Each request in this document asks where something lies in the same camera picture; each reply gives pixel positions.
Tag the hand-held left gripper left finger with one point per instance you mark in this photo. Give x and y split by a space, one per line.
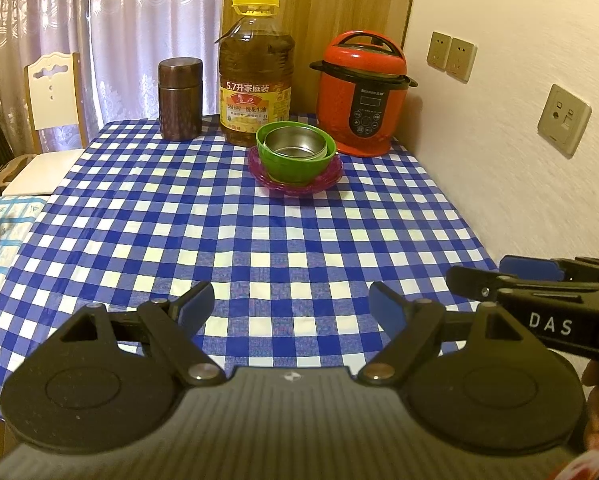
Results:
198 306

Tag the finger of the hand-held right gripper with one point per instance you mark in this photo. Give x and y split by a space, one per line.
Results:
472 281
529 267

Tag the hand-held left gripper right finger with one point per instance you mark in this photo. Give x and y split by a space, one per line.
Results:
385 306

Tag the green plastic bowl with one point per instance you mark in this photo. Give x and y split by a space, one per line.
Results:
289 170

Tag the white plastic bowl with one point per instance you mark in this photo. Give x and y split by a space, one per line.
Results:
325 151

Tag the stainless steel bowl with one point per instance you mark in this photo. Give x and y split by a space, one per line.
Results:
294 152

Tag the blue white checkered tablecloth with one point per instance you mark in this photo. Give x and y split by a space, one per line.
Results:
229 240

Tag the red white garment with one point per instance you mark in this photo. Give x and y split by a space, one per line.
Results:
589 466

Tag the light blue patterned cloth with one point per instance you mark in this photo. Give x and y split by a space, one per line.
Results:
9 260

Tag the brown metal canister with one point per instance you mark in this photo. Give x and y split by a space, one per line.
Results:
181 100

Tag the red electric pressure cooker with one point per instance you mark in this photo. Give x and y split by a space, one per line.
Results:
359 95

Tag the large cooking oil bottle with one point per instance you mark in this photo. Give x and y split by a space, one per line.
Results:
254 70

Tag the white wooden chair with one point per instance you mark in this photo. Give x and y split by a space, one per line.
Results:
54 105

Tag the sheer patterned curtain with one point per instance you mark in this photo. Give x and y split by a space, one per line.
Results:
129 35

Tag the wooden panel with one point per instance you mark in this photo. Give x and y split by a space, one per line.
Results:
329 0

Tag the large beige wall socket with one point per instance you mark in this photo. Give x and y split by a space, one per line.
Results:
564 120

